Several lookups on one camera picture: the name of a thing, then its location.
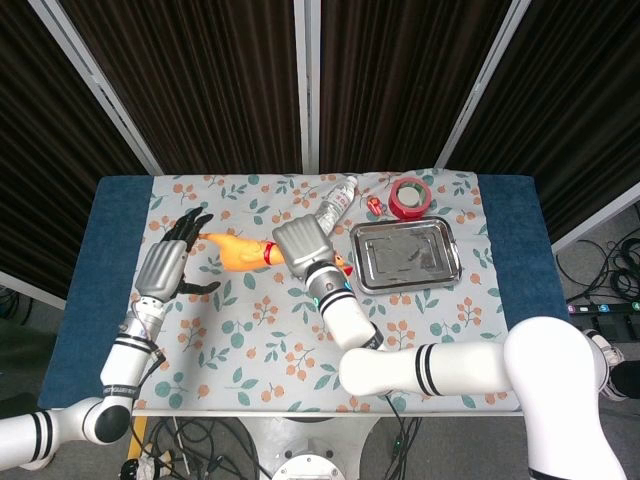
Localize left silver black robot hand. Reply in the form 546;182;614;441
134;205;222;304

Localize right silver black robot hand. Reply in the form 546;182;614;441
272;215;341;281

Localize orange rubber chicken toy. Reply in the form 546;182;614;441
199;231;354;277

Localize rectangular stainless steel tray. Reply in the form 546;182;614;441
348;216;463;295

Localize clear plastic water bottle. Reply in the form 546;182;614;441
314;174;360;237

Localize blue table mat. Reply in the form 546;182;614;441
37;173;571;414

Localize red tape roll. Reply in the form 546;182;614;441
388;177;432;221

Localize floral patterned tablecloth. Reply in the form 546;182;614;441
108;169;526;414

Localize dark pleated partition panel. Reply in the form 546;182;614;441
307;0;519;174
29;0;309;175
434;0;640;251
0;0;161;309

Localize black power strip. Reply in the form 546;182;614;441
566;298;640;317

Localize white sneaker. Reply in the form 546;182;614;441
582;328;627;399

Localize tangled black cables under table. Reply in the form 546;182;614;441
148;417;264;480

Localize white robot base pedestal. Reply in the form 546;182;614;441
234;414;381;480

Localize black cable with green light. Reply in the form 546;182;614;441
383;412;424;480

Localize coiled black floor cables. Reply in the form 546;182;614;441
556;238;640;302

